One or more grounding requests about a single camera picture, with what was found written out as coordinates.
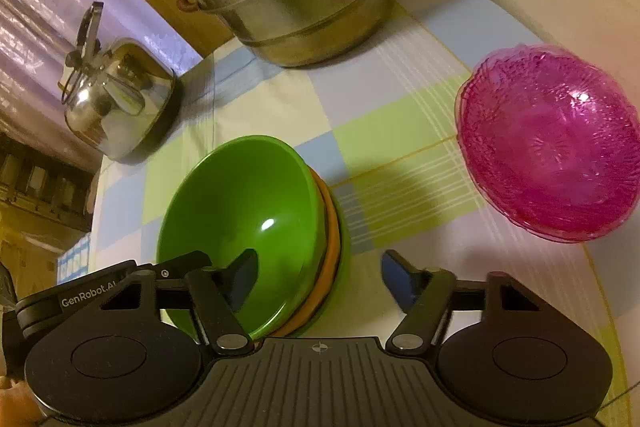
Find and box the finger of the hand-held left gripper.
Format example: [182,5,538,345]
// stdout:
[136,252,214,282]

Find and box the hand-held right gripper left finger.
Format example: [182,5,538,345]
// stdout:
[100,249,261,355]

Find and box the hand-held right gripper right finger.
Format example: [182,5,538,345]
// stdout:
[381,249,543,354]

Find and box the green plastic bowl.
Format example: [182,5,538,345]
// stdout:
[156,135,328,341]
[295,187,354,338]

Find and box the orange plastic bowl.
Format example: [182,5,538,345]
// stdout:
[272,166,342,339]

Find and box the pink clear flower plate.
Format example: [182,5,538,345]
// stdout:
[456,46,640,230]
[457,117,640,244]

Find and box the person's left hand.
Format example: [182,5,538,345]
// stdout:
[0,373,45,427]

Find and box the blue grid cloth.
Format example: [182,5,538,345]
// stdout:
[56,232,94,284]

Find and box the black storage rack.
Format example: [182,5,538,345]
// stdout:
[0,132,101,232]

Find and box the steel kettle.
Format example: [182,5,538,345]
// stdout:
[59,2,184,166]

